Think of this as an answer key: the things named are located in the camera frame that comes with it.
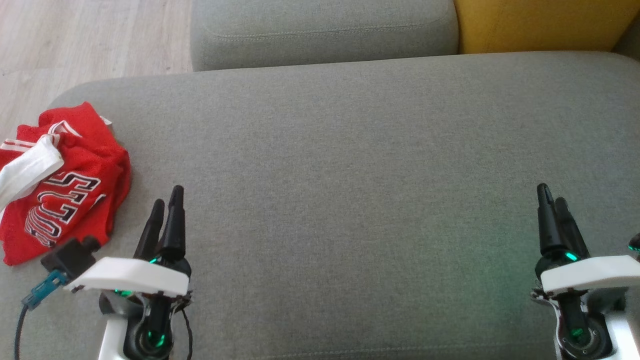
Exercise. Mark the red Bulls 23 jersey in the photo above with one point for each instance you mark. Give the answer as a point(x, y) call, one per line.
point(55, 210)

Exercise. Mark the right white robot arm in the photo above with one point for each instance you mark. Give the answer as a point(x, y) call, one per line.
point(585, 330)

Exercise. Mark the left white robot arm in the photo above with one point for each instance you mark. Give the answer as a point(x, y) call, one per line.
point(145, 335)

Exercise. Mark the yellow sofa cushion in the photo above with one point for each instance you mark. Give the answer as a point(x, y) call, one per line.
point(540, 25)

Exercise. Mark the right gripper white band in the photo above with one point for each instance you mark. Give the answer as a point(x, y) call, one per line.
point(590, 275)

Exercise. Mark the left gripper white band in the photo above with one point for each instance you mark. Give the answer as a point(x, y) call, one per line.
point(130, 276)

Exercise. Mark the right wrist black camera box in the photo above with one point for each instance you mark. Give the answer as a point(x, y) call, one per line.
point(635, 243)

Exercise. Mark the grey sofa back cushion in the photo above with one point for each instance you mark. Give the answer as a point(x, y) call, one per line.
point(325, 30)

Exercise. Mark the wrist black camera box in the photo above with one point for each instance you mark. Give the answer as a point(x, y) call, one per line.
point(70, 257)
point(635, 243)

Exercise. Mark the grey sofa seat cushion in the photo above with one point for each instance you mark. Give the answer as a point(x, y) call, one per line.
point(350, 200)

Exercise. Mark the small grey cushion corner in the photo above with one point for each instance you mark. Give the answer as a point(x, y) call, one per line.
point(630, 45)

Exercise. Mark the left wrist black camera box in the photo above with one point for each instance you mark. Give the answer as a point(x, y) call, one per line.
point(70, 257)

